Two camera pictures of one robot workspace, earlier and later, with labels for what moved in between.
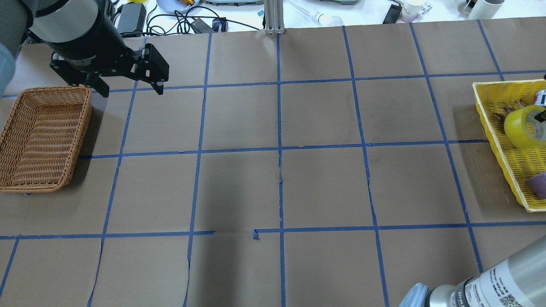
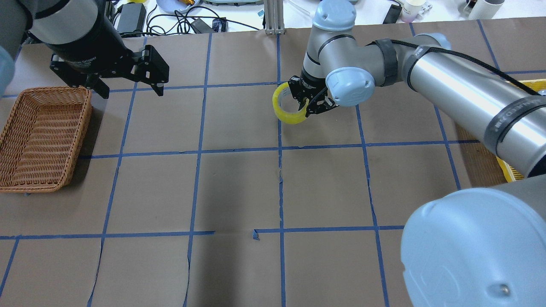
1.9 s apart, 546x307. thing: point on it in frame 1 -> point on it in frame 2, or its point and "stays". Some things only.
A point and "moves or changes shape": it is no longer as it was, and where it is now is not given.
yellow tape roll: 527,126 moves or changes shape
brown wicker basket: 40,142 stays
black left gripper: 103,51 stays
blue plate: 176,6 stays
